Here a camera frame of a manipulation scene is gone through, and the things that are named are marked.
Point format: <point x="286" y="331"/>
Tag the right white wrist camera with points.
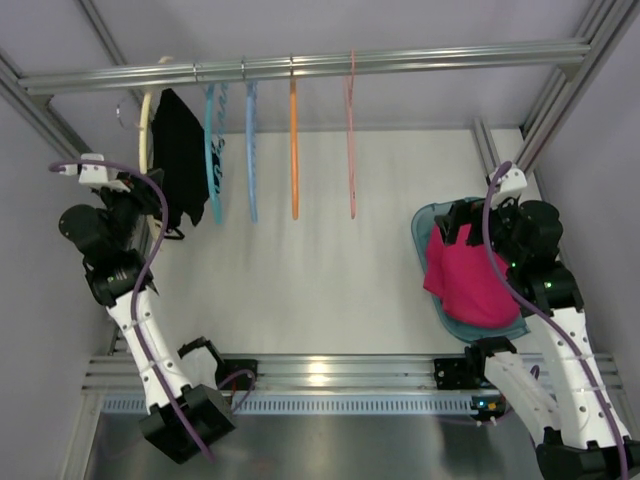
<point x="508" y="182"/>

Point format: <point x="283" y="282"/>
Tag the black trousers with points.
<point x="178" y="148"/>

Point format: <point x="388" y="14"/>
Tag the teal plastic basket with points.
<point x="422" y="225"/>

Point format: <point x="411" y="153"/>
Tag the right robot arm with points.
<point x="574" y="427"/>

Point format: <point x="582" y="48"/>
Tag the cream plastic hanger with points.
<point x="143" y="152"/>

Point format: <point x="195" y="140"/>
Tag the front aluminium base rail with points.
<point x="326" y="385"/>

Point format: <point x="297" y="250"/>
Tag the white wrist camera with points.
<point x="94" y="173"/>
<point x="508" y="182"/>

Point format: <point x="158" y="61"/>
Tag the orange plastic hanger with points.
<point x="294" y="164"/>

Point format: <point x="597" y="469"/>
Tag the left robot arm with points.
<point x="186" y="410"/>

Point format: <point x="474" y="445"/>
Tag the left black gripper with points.
<point x="151" y="191"/>

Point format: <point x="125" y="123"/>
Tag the teal plastic hanger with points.
<point x="214" y="130"/>

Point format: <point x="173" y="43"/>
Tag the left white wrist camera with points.
<point x="94" y="173"/>

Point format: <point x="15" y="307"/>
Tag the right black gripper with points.
<point x="470" y="220"/>

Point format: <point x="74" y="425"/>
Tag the light blue plastic hanger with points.
<point x="250" y="124"/>

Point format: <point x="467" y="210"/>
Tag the pink plastic hanger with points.
<point x="348" y="87"/>

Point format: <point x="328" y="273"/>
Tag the aluminium hanging rail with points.
<point x="547" y="52"/>

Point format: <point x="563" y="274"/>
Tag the magenta cloth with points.
<point x="465" y="285"/>

